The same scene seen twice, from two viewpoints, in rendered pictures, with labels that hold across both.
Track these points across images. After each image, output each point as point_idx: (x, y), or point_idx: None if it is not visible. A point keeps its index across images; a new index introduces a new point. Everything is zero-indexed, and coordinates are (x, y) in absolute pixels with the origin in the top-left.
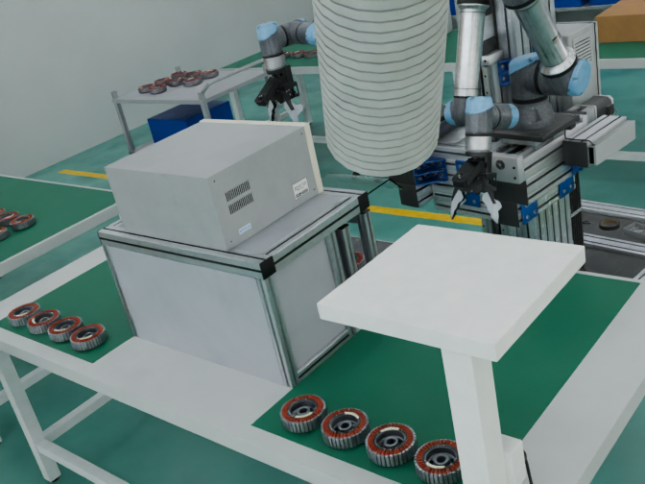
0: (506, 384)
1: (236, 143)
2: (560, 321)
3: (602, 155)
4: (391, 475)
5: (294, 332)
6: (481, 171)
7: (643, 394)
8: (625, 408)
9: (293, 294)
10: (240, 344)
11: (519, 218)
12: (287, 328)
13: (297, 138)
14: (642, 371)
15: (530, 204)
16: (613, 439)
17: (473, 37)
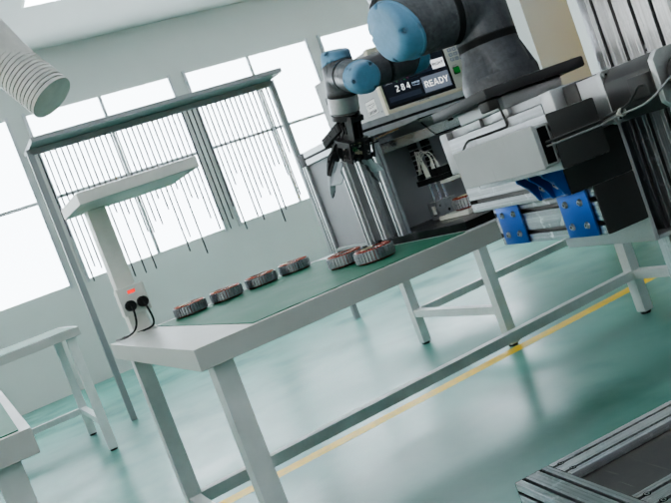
0: (226, 308)
1: None
2: (261, 305)
3: (470, 175)
4: (211, 303)
5: (333, 218)
6: (341, 137)
7: (154, 361)
8: (140, 347)
9: (326, 189)
10: None
11: (501, 231)
12: (328, 212)
13: None
14: (155, 345)
15: (476, 212)
16: (139, 357)
17: None
